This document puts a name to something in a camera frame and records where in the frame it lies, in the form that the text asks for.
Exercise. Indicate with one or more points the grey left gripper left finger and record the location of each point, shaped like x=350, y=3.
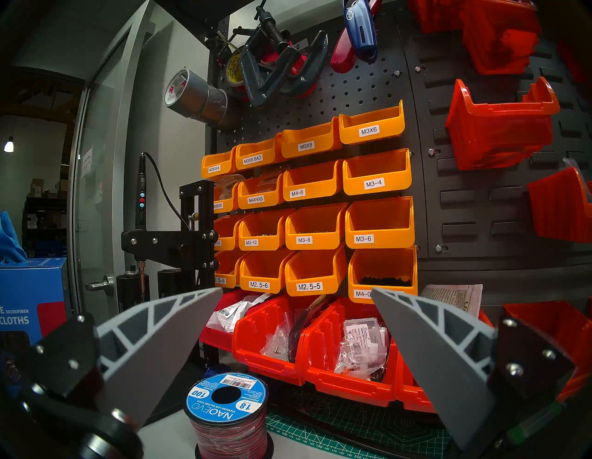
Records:
x=152, y=351

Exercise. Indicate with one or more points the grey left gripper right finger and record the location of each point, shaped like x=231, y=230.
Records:
x=439, y=361

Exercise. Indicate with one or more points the blue cleaning cloths box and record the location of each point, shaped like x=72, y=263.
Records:
x=32, y=293

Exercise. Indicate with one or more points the dark storage shelf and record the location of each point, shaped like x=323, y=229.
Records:
x=44, y=219

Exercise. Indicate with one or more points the dark red plastic bin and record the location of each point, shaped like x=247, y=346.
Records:
x=212, y=337

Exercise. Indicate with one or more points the black cylindrical holder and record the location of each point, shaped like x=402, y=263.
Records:
x=132, y=291
x=170, y=279

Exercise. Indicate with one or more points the folded printed paper sheet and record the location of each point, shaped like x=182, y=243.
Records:
x=453, y=295

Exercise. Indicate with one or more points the clear bags with labels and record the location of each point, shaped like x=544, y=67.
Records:
x=360, y=344

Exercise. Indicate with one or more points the white labelled parts bag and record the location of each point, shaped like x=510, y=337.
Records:
x=231, y=312

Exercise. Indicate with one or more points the black metal press stand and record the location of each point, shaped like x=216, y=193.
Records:
x=185, y=247

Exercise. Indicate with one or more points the green cutting mat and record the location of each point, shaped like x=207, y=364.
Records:
x=351, y=428

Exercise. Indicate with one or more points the yellow bin labelled M2.5-8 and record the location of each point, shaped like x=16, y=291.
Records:
x=229, y=270

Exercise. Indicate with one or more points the yellow bin labelled M4-0.7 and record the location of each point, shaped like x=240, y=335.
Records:
x=384, y=263

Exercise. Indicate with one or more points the clear bag of parts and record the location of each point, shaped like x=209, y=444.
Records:
x=277, y=339

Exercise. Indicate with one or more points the yellow bin labelled M3-6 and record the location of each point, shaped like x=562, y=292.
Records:
x=393, y=235

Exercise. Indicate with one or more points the yellow bin labelled M2.5-5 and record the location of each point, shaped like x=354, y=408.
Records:
x=333, y=279

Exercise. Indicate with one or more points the yellow bin labelled M3-16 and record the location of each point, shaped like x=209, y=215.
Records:
x=226, y=233

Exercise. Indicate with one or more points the yellow bin labelled M2.5-6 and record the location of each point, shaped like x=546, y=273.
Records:
x=273, y=279

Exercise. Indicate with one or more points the grey louvred panel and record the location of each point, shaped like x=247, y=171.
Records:
x=467, y=219

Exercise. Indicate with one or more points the yellow bin labelled M3-12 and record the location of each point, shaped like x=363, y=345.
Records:
x=268, y=238

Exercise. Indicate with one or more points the yellow bin labelled M4X6X6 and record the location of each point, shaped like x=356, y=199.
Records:
x=226, y=205

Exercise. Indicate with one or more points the yellow bin labelled M3-8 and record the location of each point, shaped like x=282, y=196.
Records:
x=323, y=238

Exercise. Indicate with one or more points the blue microfiber cloth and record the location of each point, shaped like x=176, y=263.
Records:
x=9, y=242

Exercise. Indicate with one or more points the yellow bin labelled M3-4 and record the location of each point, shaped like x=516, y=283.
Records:
x=393, y=176

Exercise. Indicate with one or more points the yellow bin labelled M4X4X6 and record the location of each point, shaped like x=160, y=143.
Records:
x=268, y=195

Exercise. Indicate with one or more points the yellow bin labelled M3X5X4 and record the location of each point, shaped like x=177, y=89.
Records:
x=217, y=163

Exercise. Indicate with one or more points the yellow bin labelled M4-6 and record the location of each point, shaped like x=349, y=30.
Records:
x=319, y=183

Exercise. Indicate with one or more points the yellow bin labelled M3X8 BAD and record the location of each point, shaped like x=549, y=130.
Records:
x=256, y=151

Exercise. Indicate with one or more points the yellow bin labelled M3X6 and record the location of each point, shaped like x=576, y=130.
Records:
x=388, y=128

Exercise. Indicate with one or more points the hanging pendant lamp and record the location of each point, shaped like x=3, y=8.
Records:
x=9, y=145

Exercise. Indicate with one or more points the dark perforated pegboard panel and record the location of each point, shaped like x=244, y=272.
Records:
x=365, y=89

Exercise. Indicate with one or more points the grey metal C-clamp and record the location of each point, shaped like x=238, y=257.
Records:
x=263, y=84

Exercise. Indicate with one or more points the yellow tape roll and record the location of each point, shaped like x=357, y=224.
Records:
x=233, y=68

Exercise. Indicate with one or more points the red tape roll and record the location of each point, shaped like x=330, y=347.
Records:
x=300, y=63

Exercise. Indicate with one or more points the crimson plastic bin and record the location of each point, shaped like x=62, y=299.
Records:
x=573, y=61

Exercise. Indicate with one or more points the glass door grey frame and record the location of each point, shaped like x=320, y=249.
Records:
x=106, y=136

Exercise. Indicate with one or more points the silver duct tape roll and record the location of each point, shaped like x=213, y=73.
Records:
x=194, y=96

